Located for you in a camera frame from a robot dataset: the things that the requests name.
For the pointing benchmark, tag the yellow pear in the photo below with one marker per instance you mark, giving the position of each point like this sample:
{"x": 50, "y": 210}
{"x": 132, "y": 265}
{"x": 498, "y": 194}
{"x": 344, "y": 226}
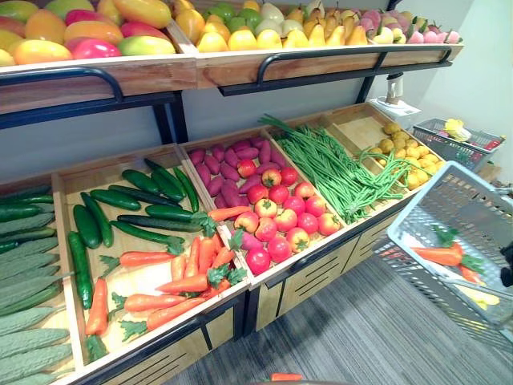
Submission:
{"x": 330, "y": 24}
{"x": 349, "y": 17}
{"x": 316, "y": 37}
{"x": 296, "y": 39}
{"x": 310, "y": 26}
{"x": 336, "y": 37}
{"x": 296, "y": 15}
{"x": 356, "y": 36}

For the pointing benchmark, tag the pink peach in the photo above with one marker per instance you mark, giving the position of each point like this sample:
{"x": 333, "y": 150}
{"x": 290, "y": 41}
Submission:
{"x": 405, "y": 16}
{"x": 431, "y": 37}
{"x": 370, "y": 18}
{"x": 416, "y": 37}
{"x": 433, "y": 29}
{"x": 389, "y": 20}
{"x": 366, "y": 26}
{"x": 453, "y": 37}

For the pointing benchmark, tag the yellow vegetable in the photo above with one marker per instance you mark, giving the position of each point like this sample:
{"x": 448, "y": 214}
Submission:
{"x": 483, "y": 298}

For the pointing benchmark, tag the large green long bean bundle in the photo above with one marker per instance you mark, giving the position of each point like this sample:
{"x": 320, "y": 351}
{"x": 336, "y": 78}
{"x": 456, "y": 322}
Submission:
{"x": 328, "y": 168}

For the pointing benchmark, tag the grey plastic shopping basket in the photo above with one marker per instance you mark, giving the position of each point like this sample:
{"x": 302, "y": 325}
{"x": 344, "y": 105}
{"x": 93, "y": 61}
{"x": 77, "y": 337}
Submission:
{"x": 441, "y": 200}

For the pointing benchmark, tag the pink radish with leaves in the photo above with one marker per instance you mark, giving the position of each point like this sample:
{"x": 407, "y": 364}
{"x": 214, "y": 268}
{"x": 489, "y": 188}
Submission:
{"x": 250, "y": 240}

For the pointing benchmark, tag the small orange carrot with leaves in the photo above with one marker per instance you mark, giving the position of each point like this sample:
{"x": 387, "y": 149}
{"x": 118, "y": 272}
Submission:
{"x": 469, "y": 274}

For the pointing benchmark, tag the white weighing scale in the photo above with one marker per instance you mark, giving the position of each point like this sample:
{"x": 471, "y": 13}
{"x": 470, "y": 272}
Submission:
{"x": 394, "y": 108}

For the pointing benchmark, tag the purple sweet potato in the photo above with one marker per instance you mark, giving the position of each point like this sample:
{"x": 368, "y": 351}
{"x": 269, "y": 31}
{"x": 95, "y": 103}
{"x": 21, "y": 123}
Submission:
{"x": 215, "y": 186}
{"x": 220, "y": 201}
{"x": 267, "y": 167}
{"x": 257, "y": 142}
{"x": 218, "y": 152}
{"x": 231, "y": 193}
{"x": 249, "y": 184}
{"x": 247, "y": 153}
{"x": 265, "y": 151}
{"x": 203, "y": 175}
{"x": 244, "y": 201}
{"x": 278, "y": 157}
{"x": 231, "y": 157}
{"x": 229, "y": 171}
{"x": 212, "y": 164}
{"x": 241, "y": 145}
{"x": 196, "y": 156}

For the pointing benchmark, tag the red yellow tomato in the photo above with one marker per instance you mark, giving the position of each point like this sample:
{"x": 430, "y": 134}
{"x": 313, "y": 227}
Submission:
{"x": 286, "y": 220}
{"x": 271, "y": 177}
{"x": 315, "y": 205}
{"x": 297, "y": 240}
{"x": 258, "y": 261}
{"x": 308, "y": 223}
{"x": 279, "y": 194}
{"x": 305, "y": 190}
{"x": 289, "y": 175}
{"x": 246, "y": 221}
{"x": 265, "y": 208}
{"x": 279, "y": 249}
{"x": 257, "y": 194}
{"x": 294, "y": 205}
{"x": 266, "y": 229}
{"x": 246, "y": 168}
{"x": 329, "y": 224}

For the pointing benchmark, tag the pale white pear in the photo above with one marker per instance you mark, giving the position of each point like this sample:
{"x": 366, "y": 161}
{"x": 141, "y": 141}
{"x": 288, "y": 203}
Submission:
{"x": 267, "y": 26}
{"x": 292, "y": 26}
{"x": 314, "y": 7}
{"x": 272, "y": 13}

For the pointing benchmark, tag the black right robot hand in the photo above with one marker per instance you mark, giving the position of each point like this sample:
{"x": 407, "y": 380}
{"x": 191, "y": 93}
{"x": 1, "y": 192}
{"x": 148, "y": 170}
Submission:
{"x": 507, "y": 266}

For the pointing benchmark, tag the large orange carrot with leaves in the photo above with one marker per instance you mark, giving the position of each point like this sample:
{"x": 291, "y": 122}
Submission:
{"x": 439, "y": 256}

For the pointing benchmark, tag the small green long bean bundle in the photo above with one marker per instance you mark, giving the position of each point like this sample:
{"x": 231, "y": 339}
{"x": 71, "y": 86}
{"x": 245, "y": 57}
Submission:
{"x": 384, "y": 166}

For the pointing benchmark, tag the yellow brown potato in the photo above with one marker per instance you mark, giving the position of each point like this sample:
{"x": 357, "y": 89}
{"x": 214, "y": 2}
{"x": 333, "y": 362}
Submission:
{"x": 381, "y": 162}
{"x": 431, "y": 169}
{"x": 417, "y": 180}
{"x": 386, "y": 145}
{"x": 392, "y": 128}
{"x": 375, "y": 151}
{"x": 411, "y": 143}
{"x": 422, "y": 151}
{"x": 431, "y": 158}
{"x": 401, "y": 136}
{"x": 401, "y": 153}
{"x": 413, "y": 161}
{"x": 439, "y": 165}

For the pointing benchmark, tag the long wooden shelf tray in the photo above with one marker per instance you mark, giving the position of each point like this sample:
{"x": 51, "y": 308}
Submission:
{"x": 320, "y": 64}

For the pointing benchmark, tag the wooden slotted base cabinet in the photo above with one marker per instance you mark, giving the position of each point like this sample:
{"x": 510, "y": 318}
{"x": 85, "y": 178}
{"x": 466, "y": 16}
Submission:
{"x": 316, "y": 276}

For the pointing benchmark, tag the pale yellow peach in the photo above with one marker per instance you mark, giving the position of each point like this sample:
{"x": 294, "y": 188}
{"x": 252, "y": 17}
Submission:
{"x": 398, "y": 35}
{"x": 383, "y": 36}

